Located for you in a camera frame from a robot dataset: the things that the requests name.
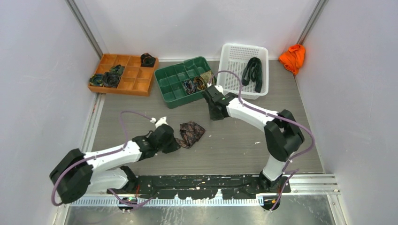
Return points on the aluminium front rail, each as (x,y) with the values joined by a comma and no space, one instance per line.
(299,184)

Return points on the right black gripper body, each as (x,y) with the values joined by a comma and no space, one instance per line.
(213,115)

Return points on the aluminium corner post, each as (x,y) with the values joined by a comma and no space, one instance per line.
(318,9)
(84,26)

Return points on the rolled colourful striped tie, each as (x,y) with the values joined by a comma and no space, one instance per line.
(189,86)

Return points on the rolled green patterned tie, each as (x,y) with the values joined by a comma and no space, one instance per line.
(117,70)

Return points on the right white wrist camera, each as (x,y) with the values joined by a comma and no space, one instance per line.
(215,88)

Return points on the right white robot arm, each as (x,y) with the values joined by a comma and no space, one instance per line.
(282,134)

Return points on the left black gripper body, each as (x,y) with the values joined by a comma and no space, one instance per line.
(168,146)

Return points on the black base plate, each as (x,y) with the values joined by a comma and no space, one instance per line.
(198,187)

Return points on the left aluminium corner post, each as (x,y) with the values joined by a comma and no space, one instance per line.
(84,26)

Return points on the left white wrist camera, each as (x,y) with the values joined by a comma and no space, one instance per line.
(161,121)

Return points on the orange compartment tray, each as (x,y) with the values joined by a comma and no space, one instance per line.
(135,80)

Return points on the rolled orange brown tie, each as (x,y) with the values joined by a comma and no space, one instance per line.
(199,83)

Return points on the rolled black tie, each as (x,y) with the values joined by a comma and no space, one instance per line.
(147,60)

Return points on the rolled olive gold tie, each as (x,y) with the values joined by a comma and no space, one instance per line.
(207,76)

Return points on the rolled dark grey tie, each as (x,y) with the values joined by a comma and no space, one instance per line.
(111,80)

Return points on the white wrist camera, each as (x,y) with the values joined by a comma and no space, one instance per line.
(161,121)
(215,88)

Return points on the rolled blue green tie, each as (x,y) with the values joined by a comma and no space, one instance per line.
(96,80)

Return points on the brown paisley tie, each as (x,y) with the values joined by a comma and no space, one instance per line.
(190,132)

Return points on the right aluminium corner post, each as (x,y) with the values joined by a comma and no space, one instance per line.
(318,9)

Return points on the orange cloth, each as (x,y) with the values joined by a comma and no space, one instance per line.
(293,58)

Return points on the dark green tie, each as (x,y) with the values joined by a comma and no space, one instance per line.
(253,73)

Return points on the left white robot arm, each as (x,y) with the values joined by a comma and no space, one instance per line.
(78,173)

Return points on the green compartment tray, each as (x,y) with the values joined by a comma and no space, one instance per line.
(170,78)

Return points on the white plastic basket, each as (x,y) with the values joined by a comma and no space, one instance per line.
(234,58)

